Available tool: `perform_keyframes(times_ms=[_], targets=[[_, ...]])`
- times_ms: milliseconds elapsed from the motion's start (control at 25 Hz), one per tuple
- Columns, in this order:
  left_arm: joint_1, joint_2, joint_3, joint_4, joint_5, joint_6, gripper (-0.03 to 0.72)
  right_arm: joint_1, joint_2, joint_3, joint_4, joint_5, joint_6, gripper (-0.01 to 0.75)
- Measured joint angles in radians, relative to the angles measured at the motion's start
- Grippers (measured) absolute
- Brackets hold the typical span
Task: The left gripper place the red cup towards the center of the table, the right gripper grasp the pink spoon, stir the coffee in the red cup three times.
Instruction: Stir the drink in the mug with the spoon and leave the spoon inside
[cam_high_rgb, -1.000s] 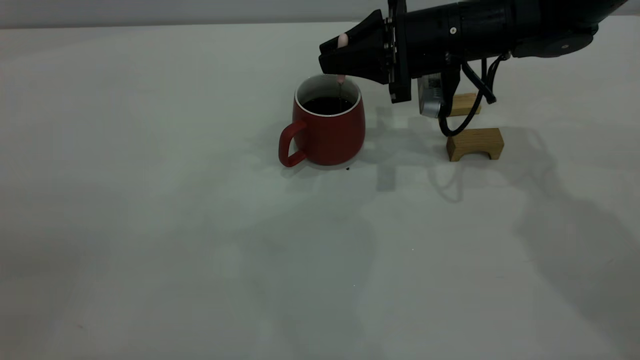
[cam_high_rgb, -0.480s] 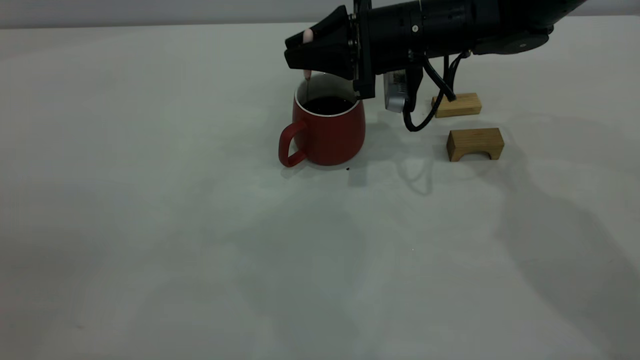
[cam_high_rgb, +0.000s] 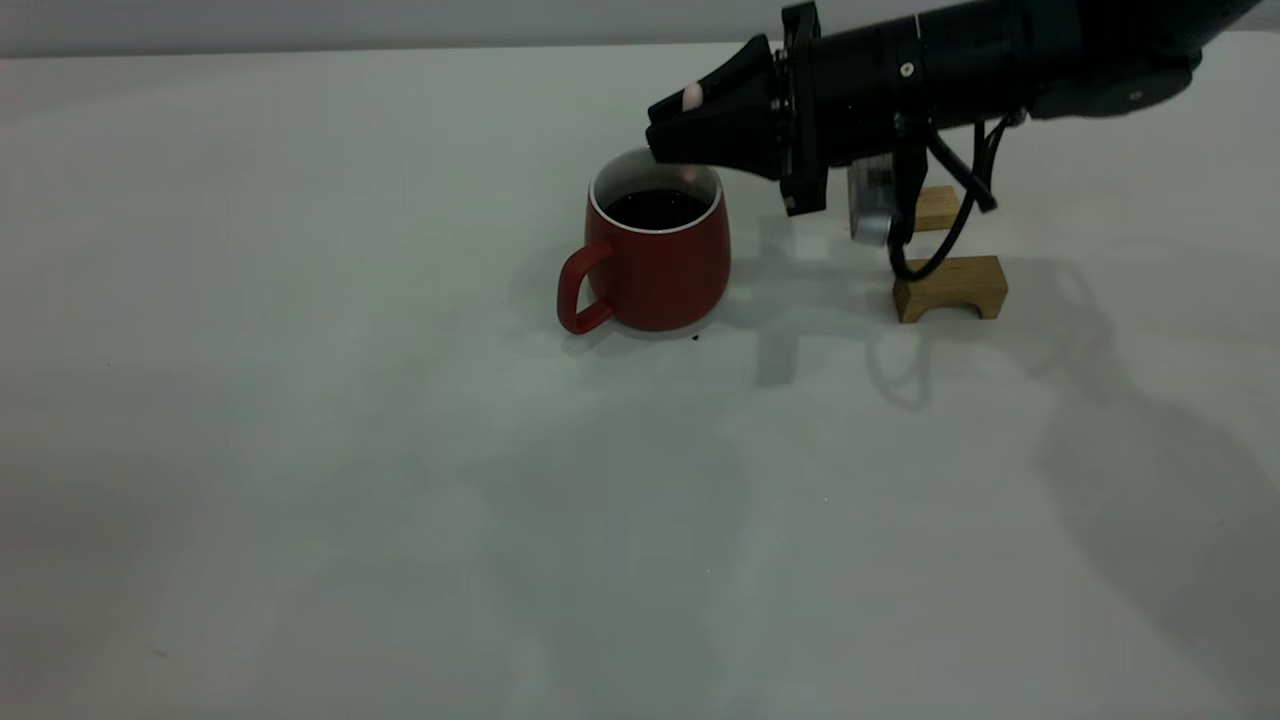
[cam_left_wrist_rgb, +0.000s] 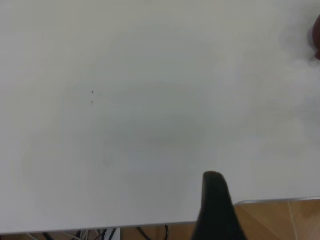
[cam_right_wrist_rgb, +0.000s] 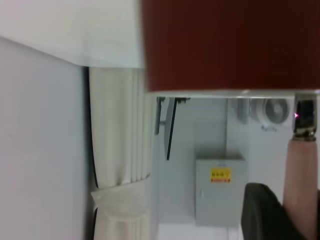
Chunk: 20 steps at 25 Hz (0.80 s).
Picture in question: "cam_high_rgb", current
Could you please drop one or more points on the red coffee mug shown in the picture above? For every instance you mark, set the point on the red coffee mug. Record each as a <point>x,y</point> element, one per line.
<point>660,280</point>

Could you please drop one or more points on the flat wooden block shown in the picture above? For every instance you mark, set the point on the flat wooden block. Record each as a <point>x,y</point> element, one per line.
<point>940,210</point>

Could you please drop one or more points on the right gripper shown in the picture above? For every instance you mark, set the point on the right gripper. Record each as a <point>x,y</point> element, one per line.
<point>860,90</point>

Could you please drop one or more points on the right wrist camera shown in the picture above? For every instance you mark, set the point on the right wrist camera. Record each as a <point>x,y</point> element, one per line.
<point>870,200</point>

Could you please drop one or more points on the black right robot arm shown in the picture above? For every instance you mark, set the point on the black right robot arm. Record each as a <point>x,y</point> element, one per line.
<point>1050,50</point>

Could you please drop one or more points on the arched wooden block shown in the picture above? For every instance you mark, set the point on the arched wooden block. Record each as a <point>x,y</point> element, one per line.
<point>950,275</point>

